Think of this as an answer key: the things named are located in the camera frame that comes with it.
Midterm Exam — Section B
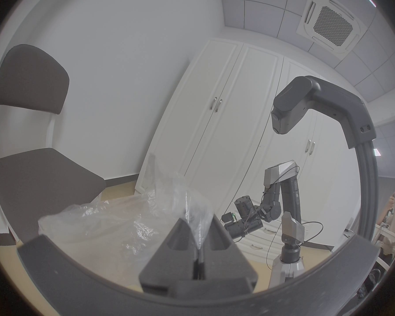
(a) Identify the grey and white chair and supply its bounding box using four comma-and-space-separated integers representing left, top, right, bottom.
0, 44, 106, 247

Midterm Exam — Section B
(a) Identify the clear plastic bag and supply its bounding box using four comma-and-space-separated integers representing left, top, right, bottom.
38, 162, 218, 254

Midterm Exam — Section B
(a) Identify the white wardrobe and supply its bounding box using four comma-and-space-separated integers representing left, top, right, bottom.
135, 38, 361, 253

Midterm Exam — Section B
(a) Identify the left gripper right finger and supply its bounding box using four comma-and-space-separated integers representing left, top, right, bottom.
199, 214, 258, 292

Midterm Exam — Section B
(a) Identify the black cable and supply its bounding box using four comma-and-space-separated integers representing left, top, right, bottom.
266, 221, 324, 271

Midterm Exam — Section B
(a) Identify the white ceiling air vent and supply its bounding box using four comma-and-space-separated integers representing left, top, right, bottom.
296, 0, 371, 60

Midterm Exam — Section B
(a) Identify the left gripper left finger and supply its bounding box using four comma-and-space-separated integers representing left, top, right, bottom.
139, 218, 199, 294

